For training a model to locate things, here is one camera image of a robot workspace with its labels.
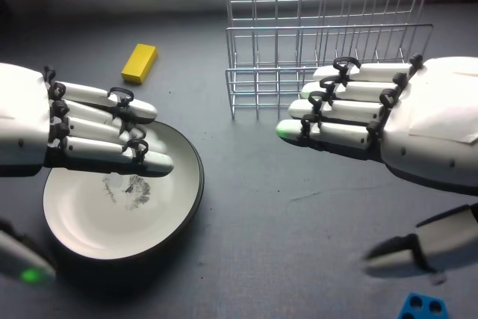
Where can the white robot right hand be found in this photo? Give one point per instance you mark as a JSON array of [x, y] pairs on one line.
[[429, 110]]

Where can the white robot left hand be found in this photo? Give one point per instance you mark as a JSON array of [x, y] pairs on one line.
[[22, 117]]

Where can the white plate with black rim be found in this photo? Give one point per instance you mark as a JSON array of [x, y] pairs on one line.
[[123, 272], [112, 218]]

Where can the yellow rectangular block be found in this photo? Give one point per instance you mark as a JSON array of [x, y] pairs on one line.
[[139, 63]]

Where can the grey table cloth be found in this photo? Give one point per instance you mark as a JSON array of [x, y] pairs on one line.
[[261, 203]]

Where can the blue pentagon block with holes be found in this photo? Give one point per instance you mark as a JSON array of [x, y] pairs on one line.
[[405, 313]]

